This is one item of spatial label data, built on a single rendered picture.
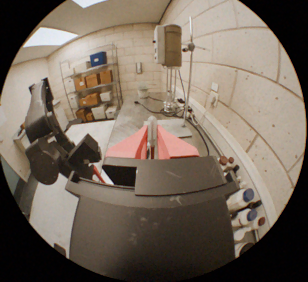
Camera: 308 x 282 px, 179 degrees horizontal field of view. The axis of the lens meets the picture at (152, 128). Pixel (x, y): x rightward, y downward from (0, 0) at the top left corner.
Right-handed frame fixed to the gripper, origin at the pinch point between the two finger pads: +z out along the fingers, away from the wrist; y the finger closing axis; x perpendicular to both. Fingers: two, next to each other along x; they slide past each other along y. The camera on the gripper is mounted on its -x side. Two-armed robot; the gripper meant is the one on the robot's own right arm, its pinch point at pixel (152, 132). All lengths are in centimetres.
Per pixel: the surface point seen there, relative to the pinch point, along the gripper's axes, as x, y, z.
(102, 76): 3, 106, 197
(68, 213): 33, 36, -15
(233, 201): 24.4, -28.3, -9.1
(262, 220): 22, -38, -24
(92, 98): 50, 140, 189
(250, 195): 18.4, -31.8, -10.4
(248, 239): 32, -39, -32
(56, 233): 33, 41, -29
